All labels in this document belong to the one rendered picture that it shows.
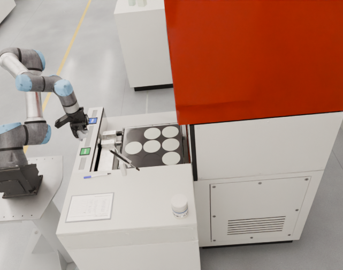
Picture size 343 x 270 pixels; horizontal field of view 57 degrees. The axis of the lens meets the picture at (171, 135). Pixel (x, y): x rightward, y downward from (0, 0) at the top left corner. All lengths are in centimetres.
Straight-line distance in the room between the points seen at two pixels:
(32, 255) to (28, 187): 94
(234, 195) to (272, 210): 30
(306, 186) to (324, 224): 78
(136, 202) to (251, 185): 67
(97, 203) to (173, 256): 46
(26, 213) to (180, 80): 109
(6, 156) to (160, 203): 84
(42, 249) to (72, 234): 114
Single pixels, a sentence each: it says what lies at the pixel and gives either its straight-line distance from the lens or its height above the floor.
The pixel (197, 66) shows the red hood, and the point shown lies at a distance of 125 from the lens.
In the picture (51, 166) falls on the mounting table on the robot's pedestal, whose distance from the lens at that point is 202.
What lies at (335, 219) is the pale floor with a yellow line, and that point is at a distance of 272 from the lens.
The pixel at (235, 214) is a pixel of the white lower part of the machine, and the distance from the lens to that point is 202.
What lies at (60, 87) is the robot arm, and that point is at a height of 141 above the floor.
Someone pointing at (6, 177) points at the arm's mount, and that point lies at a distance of 185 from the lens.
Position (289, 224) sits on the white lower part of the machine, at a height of 30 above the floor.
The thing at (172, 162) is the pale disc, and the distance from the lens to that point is 171.
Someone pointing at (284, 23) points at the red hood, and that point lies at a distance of 124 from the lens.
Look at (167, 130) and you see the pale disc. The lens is 189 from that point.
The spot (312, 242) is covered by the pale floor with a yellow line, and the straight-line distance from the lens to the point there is 256.
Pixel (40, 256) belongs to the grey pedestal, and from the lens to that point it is 269.
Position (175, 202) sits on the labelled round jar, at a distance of 135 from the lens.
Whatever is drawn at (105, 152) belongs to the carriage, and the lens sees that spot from 188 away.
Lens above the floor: 217
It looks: 43 degrees down
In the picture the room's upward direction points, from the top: 8 degrees counter-clockwise
